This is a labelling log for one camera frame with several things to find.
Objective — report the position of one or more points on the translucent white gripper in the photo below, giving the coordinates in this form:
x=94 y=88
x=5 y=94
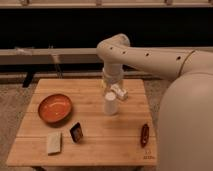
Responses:
x=108 y=79

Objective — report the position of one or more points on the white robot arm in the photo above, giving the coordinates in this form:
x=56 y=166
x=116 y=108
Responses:
x=185 y=121

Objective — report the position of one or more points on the orange bowl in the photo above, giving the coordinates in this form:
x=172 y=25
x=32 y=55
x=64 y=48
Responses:
x=55 y=108

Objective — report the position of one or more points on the small black box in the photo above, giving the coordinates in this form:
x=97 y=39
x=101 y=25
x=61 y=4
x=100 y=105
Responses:
x=76 y=132

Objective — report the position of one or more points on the dark red oval object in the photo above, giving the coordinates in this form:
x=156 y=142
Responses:
x=144 y=135

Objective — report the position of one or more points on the grey horizontal rail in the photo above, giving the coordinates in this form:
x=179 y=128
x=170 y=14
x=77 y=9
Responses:
x=23 y=56

